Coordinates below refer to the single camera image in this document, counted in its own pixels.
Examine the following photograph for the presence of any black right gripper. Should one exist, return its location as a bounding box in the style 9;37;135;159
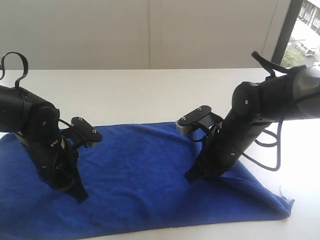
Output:
184;124;244;184

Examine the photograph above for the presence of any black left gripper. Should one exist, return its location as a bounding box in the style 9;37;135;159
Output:
21;135;89;204

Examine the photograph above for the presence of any blue microfiber towel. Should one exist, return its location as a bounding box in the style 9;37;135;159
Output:
0;122;293;235

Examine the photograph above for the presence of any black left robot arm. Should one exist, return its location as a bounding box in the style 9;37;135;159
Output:
0;86;89;204

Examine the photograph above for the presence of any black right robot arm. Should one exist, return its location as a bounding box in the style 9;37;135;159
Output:
184;66;320;183

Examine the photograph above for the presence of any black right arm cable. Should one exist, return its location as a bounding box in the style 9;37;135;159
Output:
189;51;308;172

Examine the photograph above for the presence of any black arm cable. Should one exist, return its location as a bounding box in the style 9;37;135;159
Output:
0;51;30;90
189;51;308;172

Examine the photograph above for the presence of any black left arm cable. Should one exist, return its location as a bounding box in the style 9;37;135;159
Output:
0;51;30;90

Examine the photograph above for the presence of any dark window frame post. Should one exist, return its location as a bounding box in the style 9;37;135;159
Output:
271;0;303;65

